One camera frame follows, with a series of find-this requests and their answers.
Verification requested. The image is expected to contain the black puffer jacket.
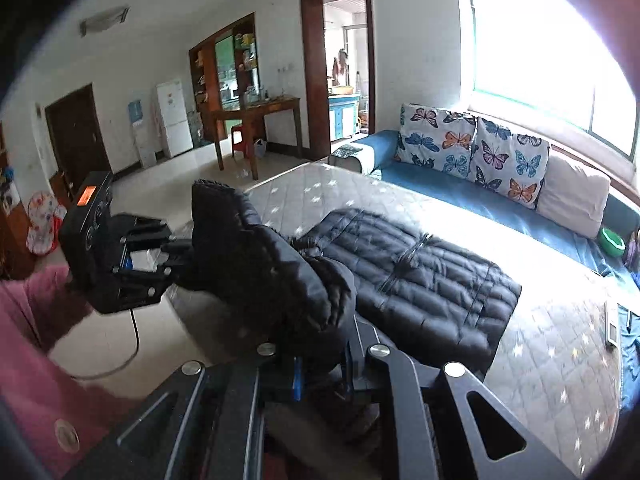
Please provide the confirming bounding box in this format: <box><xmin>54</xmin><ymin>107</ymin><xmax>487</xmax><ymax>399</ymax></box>
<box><xmin>172</xmin><ymin>179</ymin><xmax>523</xmax><ymax>461</ymax></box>

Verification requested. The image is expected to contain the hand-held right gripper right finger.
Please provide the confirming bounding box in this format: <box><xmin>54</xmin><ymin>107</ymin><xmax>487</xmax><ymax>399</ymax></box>
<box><xmin>342</xmin><ymin>312</ymin><xmax>581</xmax><ymax>480</ymax></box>

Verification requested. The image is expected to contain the dark wooden shelf unit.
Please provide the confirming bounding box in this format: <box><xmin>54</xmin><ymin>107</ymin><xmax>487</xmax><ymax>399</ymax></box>
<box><xmin>0</xmin><ymin>120</ymin><xmax>37</xmax><ymax>281</ymax></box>

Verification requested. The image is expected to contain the brown wooden desk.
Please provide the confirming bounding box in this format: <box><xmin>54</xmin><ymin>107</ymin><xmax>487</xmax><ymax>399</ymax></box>
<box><xmin>199</xmin><ymin>97</ymin><xmax>304</xmax><ymax>181</ymax></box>

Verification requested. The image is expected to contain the plain white pillow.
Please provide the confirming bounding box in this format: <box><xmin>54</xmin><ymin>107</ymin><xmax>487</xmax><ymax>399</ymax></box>
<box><xmin>537</xmin><ymin>152</ymin><xmax>612</xmax><ymax>240</ymax></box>

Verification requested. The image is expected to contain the dark wooden door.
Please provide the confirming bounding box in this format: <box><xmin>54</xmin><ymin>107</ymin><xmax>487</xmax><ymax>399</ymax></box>
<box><xmin>45</xmin><ymin>84</ymin><xmax>114</xmax><ymax>196</ymax></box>

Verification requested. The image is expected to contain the blue sofa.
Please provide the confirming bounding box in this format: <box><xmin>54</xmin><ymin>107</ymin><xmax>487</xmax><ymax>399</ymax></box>
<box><xmin>327</xmin><ymin>129</ymin><xmax>640</xmax><ymax>401</ymax></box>

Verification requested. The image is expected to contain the red plastic stool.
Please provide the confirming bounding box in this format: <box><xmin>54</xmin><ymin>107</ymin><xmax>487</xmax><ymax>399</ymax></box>
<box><xmin>230</xmin><ymin>124</ymin><xmax>251</xmax><ymax>160</ymax></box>

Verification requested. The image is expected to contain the white refrigerator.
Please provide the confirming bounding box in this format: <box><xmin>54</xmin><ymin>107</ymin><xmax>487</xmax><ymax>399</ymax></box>
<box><xmin>155</xmin><ymin>78</ymin><xmax>195</xmax><ymax>158</ymax></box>

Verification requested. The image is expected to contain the brown wooden door frame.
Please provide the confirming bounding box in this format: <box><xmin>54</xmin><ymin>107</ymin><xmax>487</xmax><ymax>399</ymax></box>
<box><xmin>300</xmin><ymin>0</ymin><xmax>376</xmax><ymax>161</ymax></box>

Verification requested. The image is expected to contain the grey remote control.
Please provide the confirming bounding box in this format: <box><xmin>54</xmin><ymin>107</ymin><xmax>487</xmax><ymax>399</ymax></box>
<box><xmin>602</xmin><ymin>301</ymin><xmax>621</xmax><ymax>349</ymax></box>

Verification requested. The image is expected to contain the person's pink coat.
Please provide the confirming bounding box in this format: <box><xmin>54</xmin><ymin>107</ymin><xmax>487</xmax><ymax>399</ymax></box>
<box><xmin>0</xmin><ymin>310</ymin><xmax>166</xmax><ymax>480</ymax></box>

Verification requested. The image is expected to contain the white water dispenser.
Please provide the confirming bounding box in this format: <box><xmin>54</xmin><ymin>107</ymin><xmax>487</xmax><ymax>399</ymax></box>
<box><xmin>127</xmin><ymin>100</ymin><xmax>161</xmax><ymax>169</ymax></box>

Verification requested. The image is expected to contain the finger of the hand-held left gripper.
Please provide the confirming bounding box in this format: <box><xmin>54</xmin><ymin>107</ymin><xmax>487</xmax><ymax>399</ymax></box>
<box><xmin>165</xmin><ymin>236</ymin><xmax>197</xmax><ymax>261</ymax></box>
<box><xmin>167</xmin><ymin>260</ymin><xmax>201</xmax><ymax>291</ymax></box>

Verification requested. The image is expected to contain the black cable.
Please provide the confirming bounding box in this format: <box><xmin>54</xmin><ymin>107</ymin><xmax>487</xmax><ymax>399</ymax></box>
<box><xmin>72</xmin><ymin>307</ymin><xmax>141</xmax><ymax>380</ymax></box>

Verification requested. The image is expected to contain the butterfly print pillow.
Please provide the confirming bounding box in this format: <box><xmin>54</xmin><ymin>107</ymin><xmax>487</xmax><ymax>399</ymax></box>
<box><xmin>395</xmin><ymin>103</ymin><xmax>478</xmax><ymax>181</ymax></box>
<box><xmin>467</xmin><ymin>117</ymin><xmax>551</xmax><ymax>211</ymax></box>

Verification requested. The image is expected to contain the green bowl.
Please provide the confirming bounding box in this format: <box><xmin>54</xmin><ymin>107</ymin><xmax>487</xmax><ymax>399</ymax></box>
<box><xmin>597</xmin><ymin>227</ymin><xmax>629</xmax><ymax>256</ymax></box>

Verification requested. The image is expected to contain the wooden display cabinet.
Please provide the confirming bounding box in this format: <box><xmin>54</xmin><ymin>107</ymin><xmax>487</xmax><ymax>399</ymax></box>
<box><xmin>189</xmin><ymin>11</ymin><xmax>264</xmax><ymax>144</ymax></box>

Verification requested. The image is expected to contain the green-framed window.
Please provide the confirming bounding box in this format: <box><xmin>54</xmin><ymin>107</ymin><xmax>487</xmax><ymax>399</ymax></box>
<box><xmin>465</xmin><ymin>0</ymin><xmax>640</xmax><ymax>161</ymax></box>

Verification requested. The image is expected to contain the round floral cushion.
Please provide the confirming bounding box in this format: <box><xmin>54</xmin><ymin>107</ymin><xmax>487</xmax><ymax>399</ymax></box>
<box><xmin>25</xmin><ymin>190</ymin><xmax>69</xmax><ymax>257</ymax></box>

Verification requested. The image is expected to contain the blue and white cabinet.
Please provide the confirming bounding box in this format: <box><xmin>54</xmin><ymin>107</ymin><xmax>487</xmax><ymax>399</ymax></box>
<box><xmin>328</xmin><ymin>92</ymin><xmax>361</xmax><ymax>141</ymax></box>

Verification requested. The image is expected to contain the black patterned cloth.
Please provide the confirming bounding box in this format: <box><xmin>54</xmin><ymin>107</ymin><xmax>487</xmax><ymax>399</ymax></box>
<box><xmin>327</xmin><ymin>145</ymin><xmax>369</xmax><ymax>174</ymax></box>

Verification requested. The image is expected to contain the ceiling light fixture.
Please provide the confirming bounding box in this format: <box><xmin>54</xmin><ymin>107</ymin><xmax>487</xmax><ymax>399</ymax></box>
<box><xmin>80</xmin><ymin>6</ymin><xmax>131</xmax><ymax>36</ymax></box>

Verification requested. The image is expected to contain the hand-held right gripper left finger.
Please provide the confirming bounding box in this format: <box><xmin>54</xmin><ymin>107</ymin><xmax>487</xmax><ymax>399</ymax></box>
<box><xmin>65</xmin><ymin>342</ymin><xmax>305</xmax><ymax>480</ymax></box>

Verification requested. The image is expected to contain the grey star-print quilted mattress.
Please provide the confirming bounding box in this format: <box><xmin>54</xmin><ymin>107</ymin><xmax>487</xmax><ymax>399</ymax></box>
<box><xmin>167</xmin><ymin>159</ymin><xmax>628</xmax><ymax>476</ymax></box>

